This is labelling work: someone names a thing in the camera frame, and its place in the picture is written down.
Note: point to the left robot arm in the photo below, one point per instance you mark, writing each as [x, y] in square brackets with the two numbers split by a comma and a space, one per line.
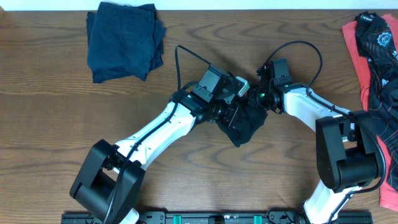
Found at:
[109, 181]

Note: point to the plain black t-shirt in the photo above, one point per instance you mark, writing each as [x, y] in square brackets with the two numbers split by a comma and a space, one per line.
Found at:
[248, 122]

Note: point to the red garment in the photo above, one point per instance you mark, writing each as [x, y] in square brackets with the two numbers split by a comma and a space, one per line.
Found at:
[388, 195]

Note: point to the folded dark blue garment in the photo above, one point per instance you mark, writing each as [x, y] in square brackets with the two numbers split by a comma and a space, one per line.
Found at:
[124, 41]

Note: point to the black patterned jersey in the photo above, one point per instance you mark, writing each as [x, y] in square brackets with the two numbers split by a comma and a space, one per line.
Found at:
[375, 42]

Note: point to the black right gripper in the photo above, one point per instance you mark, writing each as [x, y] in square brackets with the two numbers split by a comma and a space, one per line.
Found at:
[254, 97]

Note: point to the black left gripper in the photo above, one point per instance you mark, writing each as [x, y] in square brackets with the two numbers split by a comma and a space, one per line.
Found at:
[232, 115]

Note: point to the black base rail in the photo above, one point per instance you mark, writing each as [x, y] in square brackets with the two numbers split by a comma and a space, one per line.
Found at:
[272, 217]

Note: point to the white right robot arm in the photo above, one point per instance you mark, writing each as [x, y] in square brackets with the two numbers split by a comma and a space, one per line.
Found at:
[349, 158]

